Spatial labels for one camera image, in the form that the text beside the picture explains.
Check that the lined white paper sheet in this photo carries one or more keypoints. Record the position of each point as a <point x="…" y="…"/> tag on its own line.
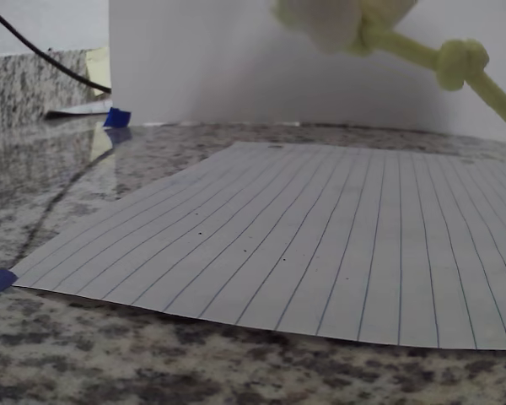
<point x="299" y="253"/>

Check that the white board panel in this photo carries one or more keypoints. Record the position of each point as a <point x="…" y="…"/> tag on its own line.
<point x="215" y="63"/>

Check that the flat white paper scrap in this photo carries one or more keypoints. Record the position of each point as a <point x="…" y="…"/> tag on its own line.
<point x="80" y="110"/>

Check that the yellow sticky note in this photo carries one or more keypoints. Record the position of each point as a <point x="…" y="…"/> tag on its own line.
<point x="99" y="63"/>

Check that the granite backsplash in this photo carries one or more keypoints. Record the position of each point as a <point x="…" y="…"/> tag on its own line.
<point x="17" y="84"/>

